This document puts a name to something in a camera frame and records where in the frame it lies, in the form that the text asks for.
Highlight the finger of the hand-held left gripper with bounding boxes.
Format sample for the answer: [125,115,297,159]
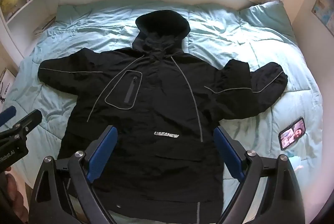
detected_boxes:
[0,109,43,147]
[0,106,17,127]

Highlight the white printed paper bag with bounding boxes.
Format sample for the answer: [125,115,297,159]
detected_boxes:
[0,67,18,110]

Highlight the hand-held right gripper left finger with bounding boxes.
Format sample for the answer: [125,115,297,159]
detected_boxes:
[28,125,119,224]

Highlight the white wall shelf unit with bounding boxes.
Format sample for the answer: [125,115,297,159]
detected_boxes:
[0,0,61,56]

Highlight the light blue quilted blanket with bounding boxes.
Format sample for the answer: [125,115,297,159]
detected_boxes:
[5,0,324,224]

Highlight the light blue pillow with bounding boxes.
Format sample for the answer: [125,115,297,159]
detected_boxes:
[55,5,79,21]
[239,0,296,39]

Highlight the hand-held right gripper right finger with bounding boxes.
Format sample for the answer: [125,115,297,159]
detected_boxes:
[213,125,306,224]

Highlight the wall map poster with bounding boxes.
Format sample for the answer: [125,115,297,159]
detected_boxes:
[312,0,334,37]

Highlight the black hooded jacket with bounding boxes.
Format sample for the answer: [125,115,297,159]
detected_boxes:
[37,10,288,224]

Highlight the person's left hand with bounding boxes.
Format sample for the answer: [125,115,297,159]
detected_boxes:
[4,165,27,216]

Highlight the smartphone with lit screen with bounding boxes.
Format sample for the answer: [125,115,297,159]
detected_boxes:
[279,117,306,151]

